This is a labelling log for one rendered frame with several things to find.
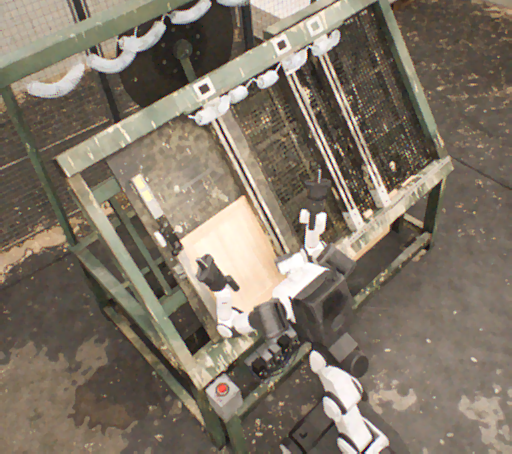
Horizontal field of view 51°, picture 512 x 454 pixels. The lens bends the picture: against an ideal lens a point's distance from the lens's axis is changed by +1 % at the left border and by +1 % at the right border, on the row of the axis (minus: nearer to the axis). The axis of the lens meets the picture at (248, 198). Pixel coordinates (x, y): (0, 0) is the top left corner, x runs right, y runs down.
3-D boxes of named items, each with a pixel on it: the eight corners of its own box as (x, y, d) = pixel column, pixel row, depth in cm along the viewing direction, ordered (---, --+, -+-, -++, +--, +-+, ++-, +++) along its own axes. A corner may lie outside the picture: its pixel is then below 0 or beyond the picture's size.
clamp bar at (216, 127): (285, 283, 294) (312, 290, 273) (183, 89, 261) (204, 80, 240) (298, 273, 298) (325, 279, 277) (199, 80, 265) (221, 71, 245)
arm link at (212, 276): (189, 280, 217) (201, 293, 225) (210, 280, 213) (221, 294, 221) (197, 253, 223) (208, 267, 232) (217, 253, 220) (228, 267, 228)
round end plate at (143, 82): (144, 141, 308) (102, 7, 253) (138, 137, 311) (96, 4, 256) (245, 82, 342) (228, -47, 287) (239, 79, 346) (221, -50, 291)
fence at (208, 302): (222, 337, 274) (225, 339, 270) (129, 179, 248) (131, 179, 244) (229, 331, 276) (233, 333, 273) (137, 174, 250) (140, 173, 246)
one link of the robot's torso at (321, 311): (374, 321, 242) (352, 259, 228) (324, 371, 227) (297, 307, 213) (328, 302, 266) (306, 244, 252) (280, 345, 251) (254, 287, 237)
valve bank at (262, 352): (259, 397, 281) (255, 375, 264) (241, 379, 289) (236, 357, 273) (323, 337, 302) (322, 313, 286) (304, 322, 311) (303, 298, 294)
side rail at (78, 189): (179, 366, 268) (187, 372, 259) (60, 179, 238) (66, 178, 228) (188, 358, 271) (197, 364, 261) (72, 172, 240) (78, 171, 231)
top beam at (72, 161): (63, 179, 233) (68, 178, 224) (50, 159, 230) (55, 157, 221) (380, -3, 327) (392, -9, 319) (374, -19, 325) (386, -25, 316)
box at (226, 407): (226, 424, 255) (220, 407, 242) (210, 407, 262) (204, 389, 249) (244, 406, 260) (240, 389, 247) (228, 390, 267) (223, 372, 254)
